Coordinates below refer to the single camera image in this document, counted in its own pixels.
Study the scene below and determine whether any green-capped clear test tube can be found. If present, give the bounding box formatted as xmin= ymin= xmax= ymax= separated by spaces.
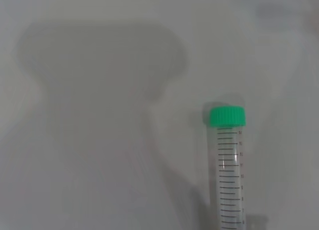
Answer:
xmin=208 ymin=105 xmax=247 ymax=230

